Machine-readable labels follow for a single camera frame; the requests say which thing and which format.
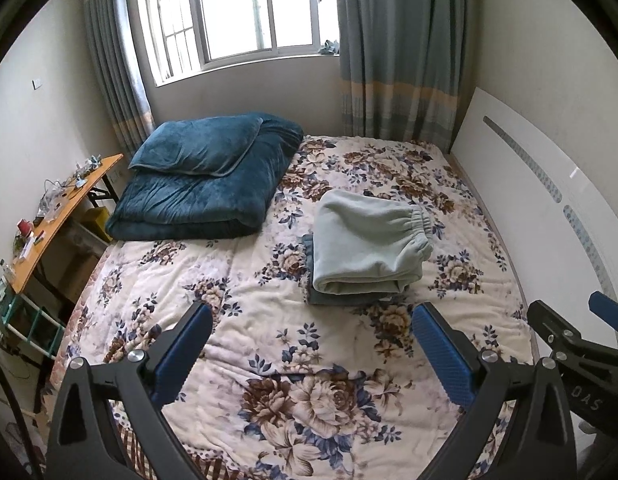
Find wooden folding desk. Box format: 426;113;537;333
9;154;125;306

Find white bed headboard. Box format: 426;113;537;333
451;87;618;361

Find clear plastic storage box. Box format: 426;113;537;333
64;222;110;262

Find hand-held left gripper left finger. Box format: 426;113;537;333
45;302;213;480

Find grey-green striped curtain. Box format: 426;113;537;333
82;0;156;151
334;0;482;148

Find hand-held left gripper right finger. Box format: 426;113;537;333
413;302;578;480

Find folded teal velvet duvet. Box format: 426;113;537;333
105;115;305;241

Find teal velvet pillow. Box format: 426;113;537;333
128;114;264;178

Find folded grey pants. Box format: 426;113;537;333
301;232;390;307

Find brown checked bed sheet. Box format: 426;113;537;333
112;427;222;480

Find light green fleece pants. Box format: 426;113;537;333
311;189;435;297

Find yellow box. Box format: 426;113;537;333
84;207;111;234

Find teal storage rack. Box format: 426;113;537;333
0;280;66;361

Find cardboard box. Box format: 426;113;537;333
59;254;99;302

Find white framed window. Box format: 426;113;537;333
124;0;342;87

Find floral bed blanket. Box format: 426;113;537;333
49;135;540;480

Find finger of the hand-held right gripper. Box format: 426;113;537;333
589;291;618;333
528;300;614;356

